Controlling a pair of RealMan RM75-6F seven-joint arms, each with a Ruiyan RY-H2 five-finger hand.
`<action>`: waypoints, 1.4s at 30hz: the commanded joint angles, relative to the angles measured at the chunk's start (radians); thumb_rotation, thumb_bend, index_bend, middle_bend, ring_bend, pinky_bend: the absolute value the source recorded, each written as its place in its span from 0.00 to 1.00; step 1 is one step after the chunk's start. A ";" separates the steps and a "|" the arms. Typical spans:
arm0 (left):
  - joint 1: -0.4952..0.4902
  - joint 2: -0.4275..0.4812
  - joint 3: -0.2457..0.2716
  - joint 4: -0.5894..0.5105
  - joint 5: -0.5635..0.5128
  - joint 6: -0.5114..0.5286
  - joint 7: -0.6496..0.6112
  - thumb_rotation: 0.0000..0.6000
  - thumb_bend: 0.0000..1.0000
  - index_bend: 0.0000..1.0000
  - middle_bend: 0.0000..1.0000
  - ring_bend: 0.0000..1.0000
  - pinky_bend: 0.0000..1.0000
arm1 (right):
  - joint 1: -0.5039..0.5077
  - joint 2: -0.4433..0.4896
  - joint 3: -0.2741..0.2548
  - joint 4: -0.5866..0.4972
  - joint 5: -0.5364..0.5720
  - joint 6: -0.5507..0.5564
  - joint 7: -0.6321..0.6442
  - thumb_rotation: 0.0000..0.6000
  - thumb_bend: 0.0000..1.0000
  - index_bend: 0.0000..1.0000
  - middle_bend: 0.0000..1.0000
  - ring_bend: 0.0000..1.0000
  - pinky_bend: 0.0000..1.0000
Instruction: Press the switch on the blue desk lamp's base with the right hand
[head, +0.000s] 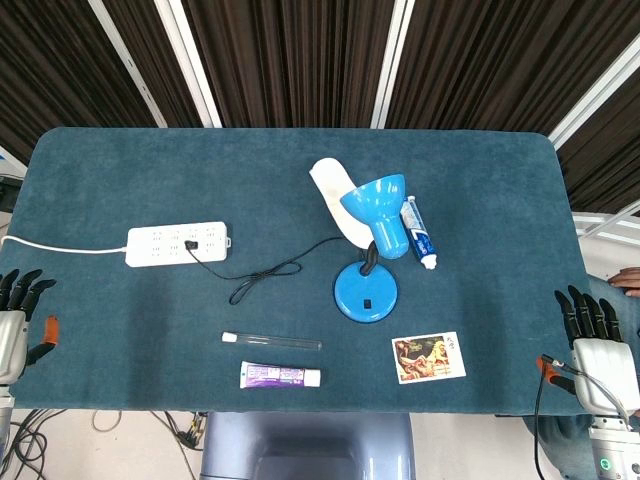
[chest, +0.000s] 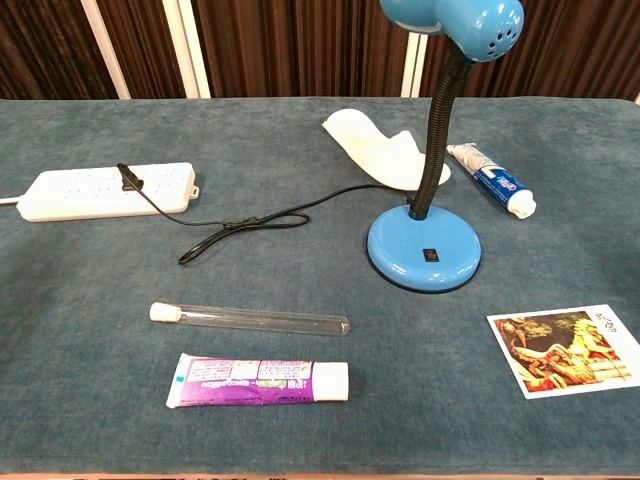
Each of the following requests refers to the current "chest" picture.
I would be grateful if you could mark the blue gooseneck desk lamp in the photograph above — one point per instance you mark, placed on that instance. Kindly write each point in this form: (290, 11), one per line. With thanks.
(405, 235)

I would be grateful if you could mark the white cloth slipper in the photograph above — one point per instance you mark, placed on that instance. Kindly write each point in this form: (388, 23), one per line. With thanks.
(385, 152)

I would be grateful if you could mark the clear capped test tube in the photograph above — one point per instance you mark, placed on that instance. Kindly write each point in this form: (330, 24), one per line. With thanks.
(250, 319)

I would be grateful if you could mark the blue-grey velvet table cloth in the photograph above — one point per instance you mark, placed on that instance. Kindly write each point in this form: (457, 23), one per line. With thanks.
(100, 300)

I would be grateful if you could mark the white power strip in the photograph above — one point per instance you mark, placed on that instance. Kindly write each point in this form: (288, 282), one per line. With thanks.
(90, 192)

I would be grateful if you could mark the dragon picture card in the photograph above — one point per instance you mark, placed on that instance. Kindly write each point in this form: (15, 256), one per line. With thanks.
(565, 350)

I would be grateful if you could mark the purple white cream tube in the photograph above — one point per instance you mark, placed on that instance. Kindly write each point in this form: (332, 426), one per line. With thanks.
(250, 382)

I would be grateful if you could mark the brown pleated curtain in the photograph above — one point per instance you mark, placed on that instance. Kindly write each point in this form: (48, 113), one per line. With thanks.
(300, 45)

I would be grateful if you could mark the blue white toothpaste tube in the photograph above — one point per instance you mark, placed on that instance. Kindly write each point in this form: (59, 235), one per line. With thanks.
(495, 181)

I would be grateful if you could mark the white curtain frame post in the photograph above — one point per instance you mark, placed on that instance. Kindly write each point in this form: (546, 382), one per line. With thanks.
(105, 47)
(415, 65)
(187, 47)

